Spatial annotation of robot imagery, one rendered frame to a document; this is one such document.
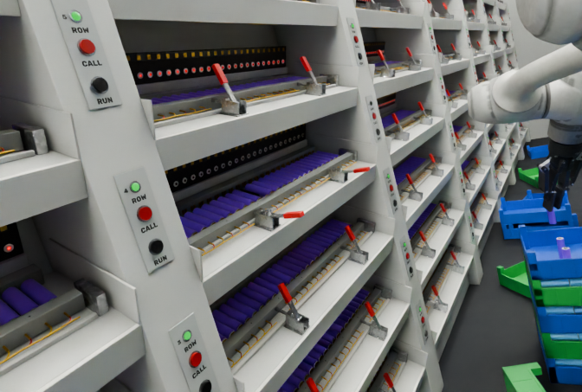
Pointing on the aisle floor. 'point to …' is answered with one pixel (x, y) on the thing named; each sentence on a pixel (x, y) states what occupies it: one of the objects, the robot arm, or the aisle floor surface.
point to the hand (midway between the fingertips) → (552, 198)
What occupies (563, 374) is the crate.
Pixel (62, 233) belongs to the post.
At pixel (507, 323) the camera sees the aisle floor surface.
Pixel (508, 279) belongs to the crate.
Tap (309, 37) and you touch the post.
